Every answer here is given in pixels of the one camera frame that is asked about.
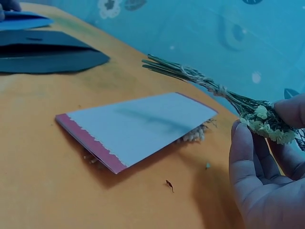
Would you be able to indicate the folded black paper card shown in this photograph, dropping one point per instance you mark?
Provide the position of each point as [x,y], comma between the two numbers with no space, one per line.
[47,56]

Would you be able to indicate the person's left fingers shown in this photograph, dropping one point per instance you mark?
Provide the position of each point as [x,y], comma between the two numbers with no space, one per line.
[10,5]

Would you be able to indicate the dried yellow flower bouquet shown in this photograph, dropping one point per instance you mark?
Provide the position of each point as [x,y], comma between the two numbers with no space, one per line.
[238,105]

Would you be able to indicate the dried cream flower sprig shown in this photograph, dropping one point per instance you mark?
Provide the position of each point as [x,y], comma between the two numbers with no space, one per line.
[193,137]

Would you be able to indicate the person's right hand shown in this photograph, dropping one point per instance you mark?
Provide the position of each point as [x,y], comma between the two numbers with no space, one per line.
[267,198]

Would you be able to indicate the small pale petal scrap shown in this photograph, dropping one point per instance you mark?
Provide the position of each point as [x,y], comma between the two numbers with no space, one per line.
[207,166]

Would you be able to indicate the brown dried petal scrap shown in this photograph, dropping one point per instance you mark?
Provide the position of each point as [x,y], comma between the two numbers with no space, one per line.
[170,185]

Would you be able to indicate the blue paper card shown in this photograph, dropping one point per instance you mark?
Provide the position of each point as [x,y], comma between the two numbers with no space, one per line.
[23,21]

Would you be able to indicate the person's left hand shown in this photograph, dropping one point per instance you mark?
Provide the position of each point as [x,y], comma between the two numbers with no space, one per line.
[10,4]

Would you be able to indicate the white card with red edge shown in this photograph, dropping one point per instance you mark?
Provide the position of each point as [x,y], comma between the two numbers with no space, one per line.
[145,126]

